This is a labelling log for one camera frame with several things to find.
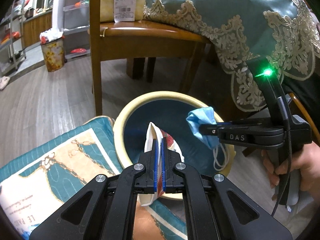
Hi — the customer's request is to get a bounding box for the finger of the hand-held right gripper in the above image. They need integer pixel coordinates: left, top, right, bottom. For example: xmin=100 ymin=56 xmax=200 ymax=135
xmin=199 ymin=121 xmax=234 ymax=137

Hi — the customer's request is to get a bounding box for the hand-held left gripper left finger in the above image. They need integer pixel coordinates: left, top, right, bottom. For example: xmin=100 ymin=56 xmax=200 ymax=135
xmin=29 ymin=138 xmax=160 ymax=240

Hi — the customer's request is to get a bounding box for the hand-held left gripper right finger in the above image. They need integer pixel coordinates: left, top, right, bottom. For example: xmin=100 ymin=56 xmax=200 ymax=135
xmin=161 ymin=138 xmax=293 ymax=240

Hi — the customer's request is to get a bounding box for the blue face mask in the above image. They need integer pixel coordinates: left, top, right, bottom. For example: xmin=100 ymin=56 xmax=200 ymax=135
xmin=186 ymin=107 xmax=237 ymax=172

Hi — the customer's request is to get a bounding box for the white wrapper with red print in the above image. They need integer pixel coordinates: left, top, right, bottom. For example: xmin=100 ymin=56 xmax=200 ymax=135
xmin=139 ymin=122 xmax=185 ymax=207

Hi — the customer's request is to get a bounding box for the yellow rimmed dark bin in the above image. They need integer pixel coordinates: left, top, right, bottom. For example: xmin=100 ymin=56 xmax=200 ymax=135
xmin=113 ymin=91 xmax=237 ymax=200

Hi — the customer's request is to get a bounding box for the flower printed trash can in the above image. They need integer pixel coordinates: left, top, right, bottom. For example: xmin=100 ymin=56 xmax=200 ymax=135
xmin=41 ymin=40 xmax=66 ymax=72

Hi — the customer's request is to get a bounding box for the person's right hand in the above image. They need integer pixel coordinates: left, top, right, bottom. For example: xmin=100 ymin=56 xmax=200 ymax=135
xmin=261 ymin=144 xmax=320 ymax=202

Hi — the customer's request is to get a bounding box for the teal orange printed seat cushion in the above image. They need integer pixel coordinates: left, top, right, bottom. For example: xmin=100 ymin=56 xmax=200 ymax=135
xmin=0 ymin=116 xmax=188 ymax=240

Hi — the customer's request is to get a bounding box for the wooden chair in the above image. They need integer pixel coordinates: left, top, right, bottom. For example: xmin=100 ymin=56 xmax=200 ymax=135
xmin=89 ymin=0 xmax=213 ymax=117

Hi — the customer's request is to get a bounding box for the teal lace trimmed tablecloth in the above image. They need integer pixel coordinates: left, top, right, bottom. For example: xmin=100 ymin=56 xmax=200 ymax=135
xmin=142 ymin=0 xmax=320 ymax=112

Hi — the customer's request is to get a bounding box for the white paper receipt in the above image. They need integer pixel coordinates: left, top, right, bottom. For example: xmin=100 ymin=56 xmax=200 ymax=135
xmin=114 ymin=0 xmax=137 ymax=22

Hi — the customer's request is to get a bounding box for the grey plastic shelf unit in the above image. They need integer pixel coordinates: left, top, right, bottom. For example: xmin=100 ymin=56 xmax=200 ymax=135
xmin=62 ymin=0 xmax=91 ymax=60

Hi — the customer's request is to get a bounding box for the brown paper bag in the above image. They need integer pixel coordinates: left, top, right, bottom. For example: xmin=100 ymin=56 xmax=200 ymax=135
xmin=100 ymin=0 xmax=148 ymax=23

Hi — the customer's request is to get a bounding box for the white plastic bin liner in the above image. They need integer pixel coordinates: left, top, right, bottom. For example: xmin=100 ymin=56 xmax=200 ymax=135
xmin=39 ymin=27 xmax=64 ymax=44

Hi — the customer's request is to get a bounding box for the white slipper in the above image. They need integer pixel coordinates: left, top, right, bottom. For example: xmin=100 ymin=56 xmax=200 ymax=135
xmin=0 ymin=76 xmax=11 ymax=90

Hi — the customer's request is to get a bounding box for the black frying pan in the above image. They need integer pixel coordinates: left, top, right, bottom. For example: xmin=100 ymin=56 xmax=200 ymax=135
xmin=10 ymin=47 xmax=27 ymax=59

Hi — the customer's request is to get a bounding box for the wooden kitchen cabinet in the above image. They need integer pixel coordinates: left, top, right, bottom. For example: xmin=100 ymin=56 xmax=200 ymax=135
xmin=21 ymin=10 xmax=54 ymax=48

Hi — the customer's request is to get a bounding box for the orange plastic bag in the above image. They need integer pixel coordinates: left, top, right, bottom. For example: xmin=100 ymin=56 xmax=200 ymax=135
xmin=1 ymin=31 xmax=20 ymax=45

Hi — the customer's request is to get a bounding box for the open metal shelf rack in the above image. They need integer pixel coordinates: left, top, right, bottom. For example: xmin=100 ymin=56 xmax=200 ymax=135
xmin=0 ymin=0 xmax=27 ymax=77

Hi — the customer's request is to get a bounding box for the black cable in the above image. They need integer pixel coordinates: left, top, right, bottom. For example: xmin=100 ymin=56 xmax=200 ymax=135
xmin=271 ymin=96 xmax=293 ymax=217

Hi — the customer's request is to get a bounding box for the curved wooden rail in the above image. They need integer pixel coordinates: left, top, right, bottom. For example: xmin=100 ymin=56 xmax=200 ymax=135
xmin=287 ymin=92 xmax=317 ymax=127

